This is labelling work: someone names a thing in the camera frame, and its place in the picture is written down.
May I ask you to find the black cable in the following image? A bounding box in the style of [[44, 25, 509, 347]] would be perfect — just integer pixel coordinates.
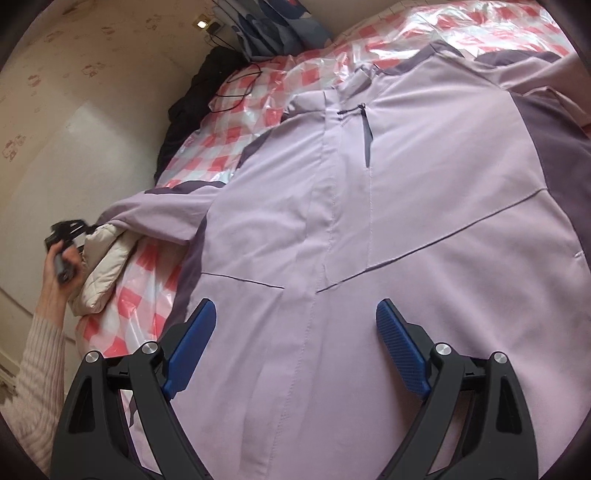
[[210, 64, 265, 114]]

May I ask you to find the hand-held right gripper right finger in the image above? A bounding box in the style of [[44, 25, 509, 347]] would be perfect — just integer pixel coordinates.
[[376, 298, 541, 480]]

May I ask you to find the pale pink cloth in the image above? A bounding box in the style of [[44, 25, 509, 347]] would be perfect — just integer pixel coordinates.
[[545, 48, 591, 127]]

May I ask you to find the red white checkered tablecloth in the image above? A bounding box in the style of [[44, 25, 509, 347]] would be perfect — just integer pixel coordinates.
[[76, 0, 573, 365]]

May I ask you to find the black garment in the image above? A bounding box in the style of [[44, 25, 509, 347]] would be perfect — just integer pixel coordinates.
[[154, 46, 245, 182]]

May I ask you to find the lilac and purple jacket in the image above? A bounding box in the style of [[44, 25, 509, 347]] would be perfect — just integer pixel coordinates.
[[99, 39, 591, 480]]

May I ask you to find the wall socket with charger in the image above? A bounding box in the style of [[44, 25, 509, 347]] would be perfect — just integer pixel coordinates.
[[196, 14, 228, 37]]

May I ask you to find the blue patterned pillow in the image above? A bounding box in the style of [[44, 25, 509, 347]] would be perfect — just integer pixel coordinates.
[[215, 0, 334, 62]]

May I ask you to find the person's left forearm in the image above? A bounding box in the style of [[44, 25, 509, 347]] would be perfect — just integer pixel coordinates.
[[0, 310, 68, 477]]

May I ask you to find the cream quilted jacket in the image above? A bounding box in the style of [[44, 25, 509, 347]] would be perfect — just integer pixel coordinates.
[[69, 223, 141, 317]]

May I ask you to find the person's left hand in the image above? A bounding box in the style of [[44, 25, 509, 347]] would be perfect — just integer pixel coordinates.
[[41, 244, 87, 320]]

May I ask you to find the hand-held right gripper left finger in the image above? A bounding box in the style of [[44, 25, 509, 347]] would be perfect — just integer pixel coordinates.
[[51, 298, 218, 480]]

